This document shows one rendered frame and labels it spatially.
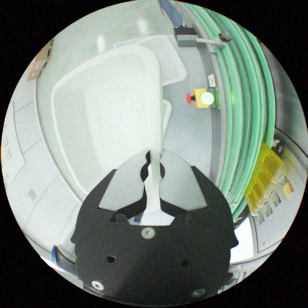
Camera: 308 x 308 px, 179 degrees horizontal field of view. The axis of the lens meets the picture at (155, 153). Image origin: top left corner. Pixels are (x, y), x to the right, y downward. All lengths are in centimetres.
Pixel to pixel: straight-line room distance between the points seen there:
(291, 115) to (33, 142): 382
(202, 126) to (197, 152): 13
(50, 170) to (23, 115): 188
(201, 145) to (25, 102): 382
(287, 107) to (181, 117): 51
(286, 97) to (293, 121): 9
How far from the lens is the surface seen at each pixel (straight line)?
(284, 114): 53
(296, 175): 48
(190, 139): 51
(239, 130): 31
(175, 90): 46
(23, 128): 344
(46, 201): 354
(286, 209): 53
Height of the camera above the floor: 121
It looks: 58 degrees down
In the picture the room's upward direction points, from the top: 162 degrees counter-clockwise
